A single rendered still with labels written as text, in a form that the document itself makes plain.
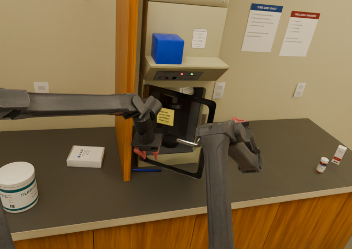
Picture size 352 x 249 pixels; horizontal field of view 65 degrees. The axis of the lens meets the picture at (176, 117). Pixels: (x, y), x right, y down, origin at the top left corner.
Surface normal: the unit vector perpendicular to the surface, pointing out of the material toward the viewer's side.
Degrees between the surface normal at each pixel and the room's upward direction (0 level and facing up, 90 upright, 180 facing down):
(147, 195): 0
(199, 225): 90
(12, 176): 0
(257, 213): 90
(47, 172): 0
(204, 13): 90
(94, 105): 56
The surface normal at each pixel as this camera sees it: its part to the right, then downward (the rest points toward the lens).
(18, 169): 0.11, -0.87
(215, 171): -0.43, -0.28
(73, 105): 0.76, -0.19
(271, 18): 0.27, 0.49
